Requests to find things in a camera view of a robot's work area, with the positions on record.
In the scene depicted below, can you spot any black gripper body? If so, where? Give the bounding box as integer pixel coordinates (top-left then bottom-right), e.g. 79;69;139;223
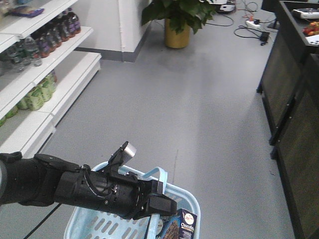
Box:
53;168;152;220

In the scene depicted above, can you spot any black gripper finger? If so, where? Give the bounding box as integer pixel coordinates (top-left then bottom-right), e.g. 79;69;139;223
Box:
148;195;177;216
150;180;164;195

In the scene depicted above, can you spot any blue Chocofello cookie box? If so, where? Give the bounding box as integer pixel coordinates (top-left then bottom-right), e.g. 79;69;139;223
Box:
156;208;197;239

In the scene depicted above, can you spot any light blue plastic basket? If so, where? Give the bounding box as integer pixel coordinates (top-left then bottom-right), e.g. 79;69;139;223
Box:
64;166;201;239

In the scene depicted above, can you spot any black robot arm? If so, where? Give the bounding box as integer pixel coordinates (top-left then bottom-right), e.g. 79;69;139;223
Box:
0;151;177;220

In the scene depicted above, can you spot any green drink bottle row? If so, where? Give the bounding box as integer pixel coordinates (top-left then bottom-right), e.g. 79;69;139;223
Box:
0;69;57;126

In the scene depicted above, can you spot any white supermarket shelving unit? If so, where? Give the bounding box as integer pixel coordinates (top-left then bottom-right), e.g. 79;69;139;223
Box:
0;0;102;160

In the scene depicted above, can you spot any yellow plant pot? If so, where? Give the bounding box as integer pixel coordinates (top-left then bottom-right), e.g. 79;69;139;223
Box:
164;19;190;49

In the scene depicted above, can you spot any clear water bottle group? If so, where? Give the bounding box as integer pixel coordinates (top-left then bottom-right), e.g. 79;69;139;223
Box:
0;35;42;76

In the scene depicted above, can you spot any green potted plant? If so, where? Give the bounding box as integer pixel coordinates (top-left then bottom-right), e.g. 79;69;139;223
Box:
141;0;216;34

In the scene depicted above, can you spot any purple drink bottle row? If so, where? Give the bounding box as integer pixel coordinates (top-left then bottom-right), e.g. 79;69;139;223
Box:
31;7;81;58

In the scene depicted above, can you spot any black wooden display stand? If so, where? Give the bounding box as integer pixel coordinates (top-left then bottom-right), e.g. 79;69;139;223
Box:
257;0;319;145

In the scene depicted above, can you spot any white power strip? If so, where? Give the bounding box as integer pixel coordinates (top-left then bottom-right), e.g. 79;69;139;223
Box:
245;20;261;29

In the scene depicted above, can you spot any snack bag group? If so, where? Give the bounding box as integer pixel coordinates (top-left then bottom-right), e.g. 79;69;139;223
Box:
0;0;45;18

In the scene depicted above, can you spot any fruit pile on stand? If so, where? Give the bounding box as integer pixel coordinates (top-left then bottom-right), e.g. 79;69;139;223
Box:
302;21;319;36

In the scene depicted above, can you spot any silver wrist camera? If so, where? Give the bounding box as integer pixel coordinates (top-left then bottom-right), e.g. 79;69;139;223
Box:
107;141;137;171

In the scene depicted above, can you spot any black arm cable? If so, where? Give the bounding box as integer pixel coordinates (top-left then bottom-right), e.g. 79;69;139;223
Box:
23;203;62;239

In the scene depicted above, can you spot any floor cable bundle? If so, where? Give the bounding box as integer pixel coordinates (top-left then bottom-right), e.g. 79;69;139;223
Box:
204;0;279;46

